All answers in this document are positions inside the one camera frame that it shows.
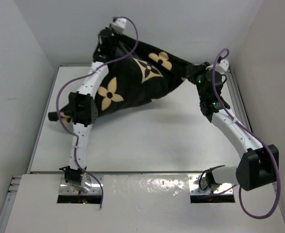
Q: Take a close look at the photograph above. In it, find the metal base plate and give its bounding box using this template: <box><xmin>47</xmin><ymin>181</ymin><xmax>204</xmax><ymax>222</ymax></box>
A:
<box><xmin>58</xmin><ymin>177</ymin><xmax>103</xmax><ymax>196</ymax></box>
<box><xmin>188</xmin><ymin>173</ymin><xmax>234</xmax><ymax>196</ymax></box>

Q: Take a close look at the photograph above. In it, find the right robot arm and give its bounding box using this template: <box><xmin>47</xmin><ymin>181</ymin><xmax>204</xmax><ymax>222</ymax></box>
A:
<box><xmin>189</xmin><ymin>63</ymin><xmax>279</xmax><ymax>191</ymax></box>

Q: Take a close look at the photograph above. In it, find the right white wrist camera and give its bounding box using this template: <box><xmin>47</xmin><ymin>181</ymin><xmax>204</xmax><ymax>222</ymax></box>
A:
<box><xmin>216</xmin><ymin>59</ymin><xmax>229</xmax><ymax>73</ymax></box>

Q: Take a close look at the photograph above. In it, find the aluminium table frame rail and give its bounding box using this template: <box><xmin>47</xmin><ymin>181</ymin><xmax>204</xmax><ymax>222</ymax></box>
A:
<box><xmin>221</xmin><ymin>63</ymin><xmax>264</xmax><ymax>173</ymax></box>

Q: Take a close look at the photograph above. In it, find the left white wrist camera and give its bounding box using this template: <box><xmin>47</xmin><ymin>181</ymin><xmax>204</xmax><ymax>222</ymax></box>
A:
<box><xmin>109</xmin><ymin>17</ymin><xmax>127</xmax><ymax>33</ymax></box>

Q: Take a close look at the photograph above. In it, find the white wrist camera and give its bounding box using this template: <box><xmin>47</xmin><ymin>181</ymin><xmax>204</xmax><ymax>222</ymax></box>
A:
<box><xmin>216</xmin><ymin>59</ymin><xmax>229</xmax><ymax>73</ymax></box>
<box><xmin>109</xmin><ymin>17</ymin><xmax>127</xmax><ymax>33</ymax></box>

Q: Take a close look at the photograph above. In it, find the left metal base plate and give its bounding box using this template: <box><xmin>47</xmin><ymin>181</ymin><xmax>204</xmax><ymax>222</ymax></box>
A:
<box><xmin>58</xmin><ymin>177</ymin><xmax>103</xmax><ymax>196</ymax></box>

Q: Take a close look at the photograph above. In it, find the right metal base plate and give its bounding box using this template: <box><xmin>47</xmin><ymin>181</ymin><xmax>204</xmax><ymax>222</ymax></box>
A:
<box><xmin>188</xmin><ymin>173</ymin><xmax>234</xmax><ymax>196</ymax></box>

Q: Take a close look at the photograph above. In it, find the black pillowcase with beige flowers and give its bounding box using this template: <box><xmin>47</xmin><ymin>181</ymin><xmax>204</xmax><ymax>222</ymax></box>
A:
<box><xmin>48</xmin><ymin>34</ymin><xmax>197</xmax><ymax>123</ymax></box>

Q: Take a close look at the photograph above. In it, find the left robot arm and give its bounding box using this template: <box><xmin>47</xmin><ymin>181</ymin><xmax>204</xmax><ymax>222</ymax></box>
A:
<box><xmin>61</xmin><ymin>28</ymin><xmax>123</xmax><ymax>187</ymax></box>

